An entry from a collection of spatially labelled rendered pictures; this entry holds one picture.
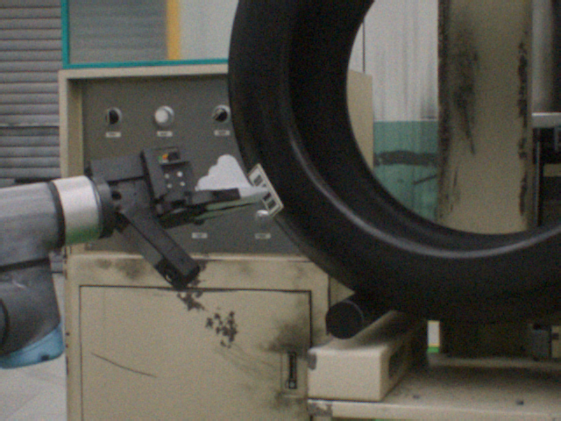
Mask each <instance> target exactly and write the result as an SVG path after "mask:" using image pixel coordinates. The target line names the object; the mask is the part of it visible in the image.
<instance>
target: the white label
mask: <svg viewBox="0 0 561 421"><path fill-rule="evenodd" d="M247 176H248V178H249V179H250V181H251V183H252V186H253V187H263V188H267V189H268V191H269V193H268V194H266V195H265V196H264V197H263V198H262V199H261V202H262V203H263V205H264V206H265V208H266V211H268V213H269V214H270V216H271V218H272V217H273V216H274V215H275V214H276V213H277V212H278V211H280V210H281V209H282V208H283V205H282V203H281V201H280V199H279V198H278V196H277V194H276V193H275V191H274V189H273V187H272V185H271V183H270V182H269V180H268V178H266V175H265V174H264V172H263V170H262V168H261V167H260V165H259V164H257V165H256V166H255V167H254V169H253V170H252V171H251V172H250V173H249V174H248V175H247Z"/></svg>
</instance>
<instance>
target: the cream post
mask: <svg viewBox="0 0 561 421"><path fill-rule="evenodd" d="M532 20H533V0H438V18H437V108H438V117H437V222H438V223H439V224H441V225H445V226H448V227H451V228H454V229H459V230H463V231H468V232H479V233H509V232H520V231H525V230H529V229H532ZM438 352H439V353H483V354H506V355H528V356H532V325H521V324H495V325H462V324H452V323H444V322H438Z"/></svg>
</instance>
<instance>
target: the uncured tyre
mask: <svg viewBox="0 0 561 421"><path fill-rule="evenodd" d="M374 1H375V0H238V5H237V9H236V12H235V16H234V20H233V24H232V29H231V39H230V46H229V55H228V95H229V104H230V111H231V122H232V126H233V131H234V134H235V138H236V141H237V144H238V150H239V152H240V155H241V158H242V161H243V163H244V165H245V169H246V172H247V174H249V173H250V172H251V171H252V170H253V169H254V167H255V166H256V165H257V164H259V165H260V167H261V168H262V170H263V172H264V174H265V175H266V178H268V180H269V182H270V183H271V185H272V187H273V189H274V191H275V193H276V194H277V196H278V198H279V199H280V201H281V203H282V205H283V208H282V209H281V210H280V211H278V212H277V213H276V214H275V215H274V216H273V219H274V220H275V222H276V223H277V224H278V226H279V227H280V228H281V229H282V231H284V233H285V234H286V235H287V236H288V238H289V239H290V240H291V241H292V242H293V243H294V244H295V245H296V246H297V248H298V249H299V250H300V251H301V252H302V253H303V254H304V255H305V256H307V257H308V258H309V260H310V261H311V262H312V263H313V264H314V265H316V266H317V267H318V268H319V269H321V270H322V271H323V272H324V273H325V274H326V275H328V276H329V277H330V278H332V279H333V280H335V281H337V282H339V283H341V284H342V285H344V286H345V287H346V288H348V289H350V290H352V291H353V292H355V293H357V294H359V295H361V296H362V297H364V298H366V299H368V300H371V301H373V302H375V303H378V304H380V305H382V306H385V307H388V308H389V309H392V310H397V311H400V312H403V313H406V314H409V315H412V316H416V317H419V318H424V319H428V320H432V321H437V322H444V323H452V324H462V325H474V323H480V322H496V321H506V320H507V321H508V322H509V323H512V322H518V321H523V320H528V319H532V318H539V317H543V316H547V315H550V314H553V313H556V312H559V311H561V218H560V219H559V220H557V221H554V222H552V223H549V224H547V225H542V226H539V227H537V228H533V229H529V230H525V231H520V232H509V233H479V232H468V231H463V230H459V229H454V228H451V227H448V226H445V225H441V224H439V223H437V222H434V221H432V220H430V219H428V218H426V217H424V216H422V215H420V214H419V213H417V212H415V211H414V210H412V209H410V208H409V207H408V206H407V205H406V204H404V203H403V202H400V201H399V200H398V199H397V198H396V197H394V196H393V195H392V194H391V193H390V192H389V191H388V190H387V189H386V188H385V187H384V186H383V183H382V182H381V181H380V180H379V178H378V177H377V176H376V174H375V173H374V172H373V171H372V169H371V168H370V166H369V165H368V163H367V161H366V159H365V157H364V155H363V154H362V152H361V150H360V148H359V144H358V142H357V140H356V137H355V134H354V131H353V129H352V122H351V118H350V112H349V105H348V94H347V83H348V72H349V65H350V60H351V55H352V49H353V46H354V42H355V39H356V37H357V35H358V32H359V28H360V26H361V25H362V23H363V21H364V19H365V17H366V14H367V12H368V11H369V10H370V8H371V6H372V4H373V2H374Z"/></svg>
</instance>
